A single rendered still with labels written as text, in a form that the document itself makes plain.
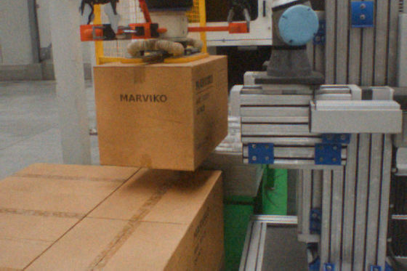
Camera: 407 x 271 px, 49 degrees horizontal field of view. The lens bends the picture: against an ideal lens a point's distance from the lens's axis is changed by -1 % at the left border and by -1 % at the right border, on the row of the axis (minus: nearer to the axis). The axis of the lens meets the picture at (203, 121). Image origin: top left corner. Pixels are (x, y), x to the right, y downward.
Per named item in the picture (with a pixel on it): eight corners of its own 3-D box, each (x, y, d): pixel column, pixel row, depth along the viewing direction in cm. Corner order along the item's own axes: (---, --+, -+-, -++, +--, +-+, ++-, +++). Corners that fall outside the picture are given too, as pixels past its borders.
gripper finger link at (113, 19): (130, 29, 141) (118, 1, 140) (121, 29, 135) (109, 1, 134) (121, 33, 142) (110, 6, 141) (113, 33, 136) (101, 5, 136)
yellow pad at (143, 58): (151, 57, 217) (150, 47, 216) (171, 57, 215) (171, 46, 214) (120, 63, 185) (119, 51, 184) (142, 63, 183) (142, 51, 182)
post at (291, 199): (286, 221, 281) (287, 60, 261) (297, 221, 280) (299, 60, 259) (285, 226, 275) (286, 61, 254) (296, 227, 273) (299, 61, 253)
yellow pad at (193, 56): (189, 57, 212) (188, 46, 211) (209, 57, 210) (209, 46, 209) (163, 63, 180) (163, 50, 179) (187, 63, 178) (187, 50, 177)
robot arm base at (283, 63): (310, 71, 160) (310, 43, 158) (312, 76, 145) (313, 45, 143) (267, 72, 162) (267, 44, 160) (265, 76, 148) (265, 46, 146)
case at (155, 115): (154, 131, 239) (150, 56, 231) (228, 135, 228) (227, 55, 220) (99, 165, 182) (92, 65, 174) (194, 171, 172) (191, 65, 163)
